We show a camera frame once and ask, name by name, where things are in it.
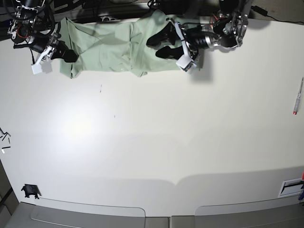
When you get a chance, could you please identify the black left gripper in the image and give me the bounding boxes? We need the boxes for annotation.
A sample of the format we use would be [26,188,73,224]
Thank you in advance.
[146,18,184,59]

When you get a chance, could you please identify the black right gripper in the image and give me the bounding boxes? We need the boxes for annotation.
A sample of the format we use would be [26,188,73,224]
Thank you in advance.
[30,40,78,63]

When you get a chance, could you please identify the green T-shirt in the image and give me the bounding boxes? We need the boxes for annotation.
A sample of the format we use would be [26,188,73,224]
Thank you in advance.
[58,10,179,78]

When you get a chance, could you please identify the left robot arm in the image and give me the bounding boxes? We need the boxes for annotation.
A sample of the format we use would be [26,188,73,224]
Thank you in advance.
[146,0,252,62]

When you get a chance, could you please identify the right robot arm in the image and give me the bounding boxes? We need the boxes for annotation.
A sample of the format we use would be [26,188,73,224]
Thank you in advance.
[2,0,78,67]

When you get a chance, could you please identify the black hex keys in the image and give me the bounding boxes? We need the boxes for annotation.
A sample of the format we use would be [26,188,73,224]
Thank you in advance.
[0,128,11,154]

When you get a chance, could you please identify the clear red-capped screwdriver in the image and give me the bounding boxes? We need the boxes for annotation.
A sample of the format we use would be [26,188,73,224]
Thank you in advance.
[293,77,304,115]

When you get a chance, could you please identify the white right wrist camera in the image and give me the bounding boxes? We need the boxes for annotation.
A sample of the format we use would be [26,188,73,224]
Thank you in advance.
[31,62,52,75]

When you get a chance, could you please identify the black clip bracket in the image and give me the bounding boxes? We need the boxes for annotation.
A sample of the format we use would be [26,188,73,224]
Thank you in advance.
[21,184,41,199]

